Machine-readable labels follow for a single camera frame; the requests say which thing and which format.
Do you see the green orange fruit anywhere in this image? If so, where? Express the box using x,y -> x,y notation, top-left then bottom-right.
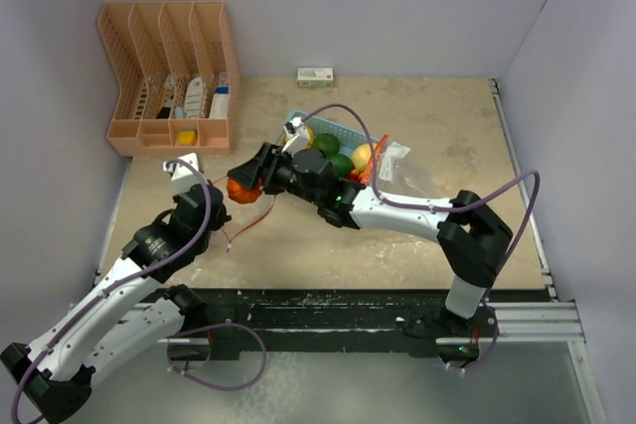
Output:
313,133 -> 341,158

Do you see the yellow bell pepper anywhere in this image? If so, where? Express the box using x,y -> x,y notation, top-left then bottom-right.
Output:
351,143 -> 377,173

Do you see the white blue packet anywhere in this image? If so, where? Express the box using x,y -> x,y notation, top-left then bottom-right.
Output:
208,71 -> 230,119

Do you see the small orange pumpkin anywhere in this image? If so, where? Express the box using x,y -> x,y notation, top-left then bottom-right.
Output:
226,178 -> 261,205

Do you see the clear zip bag orange zipper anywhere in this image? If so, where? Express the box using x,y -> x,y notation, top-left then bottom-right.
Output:
213,176 -> 276,253

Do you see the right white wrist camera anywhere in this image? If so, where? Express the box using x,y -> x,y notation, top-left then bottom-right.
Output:
282,116 -> 309,156

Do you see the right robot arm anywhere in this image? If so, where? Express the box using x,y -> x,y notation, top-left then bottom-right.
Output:
228,143 -> 513,336

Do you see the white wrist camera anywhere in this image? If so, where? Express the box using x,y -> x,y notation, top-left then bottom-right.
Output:
282,116 -> 309,156
162,153 -> 202,194

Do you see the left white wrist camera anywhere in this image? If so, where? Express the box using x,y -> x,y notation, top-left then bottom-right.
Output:
162,153 -> 202,194

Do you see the blue plastic basket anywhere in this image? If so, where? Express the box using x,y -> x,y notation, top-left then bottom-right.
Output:
283,110 -> 383,185

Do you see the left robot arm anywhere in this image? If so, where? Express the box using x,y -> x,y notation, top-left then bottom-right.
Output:
1,185 -> 231,423

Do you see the small white green box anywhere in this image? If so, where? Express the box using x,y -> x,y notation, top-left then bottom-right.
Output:
296,67 -> 334,88

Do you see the black white packet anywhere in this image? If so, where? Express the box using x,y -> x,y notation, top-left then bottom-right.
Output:
154,73 -> 175,119

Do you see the white striped packet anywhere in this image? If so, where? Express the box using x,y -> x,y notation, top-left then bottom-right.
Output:
183,76 -> 204,119

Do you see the orange plastic file organizer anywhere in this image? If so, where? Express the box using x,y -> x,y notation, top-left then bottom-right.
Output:
97,0 -> 240,157

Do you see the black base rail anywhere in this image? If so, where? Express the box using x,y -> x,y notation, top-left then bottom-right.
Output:
168,288 -> 499,362

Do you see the yellow block in organizer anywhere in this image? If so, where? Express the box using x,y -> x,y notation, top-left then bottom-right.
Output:
177,130 -> 198,146

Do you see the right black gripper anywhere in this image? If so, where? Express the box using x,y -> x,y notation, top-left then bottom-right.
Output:
230,142 -> 322,207

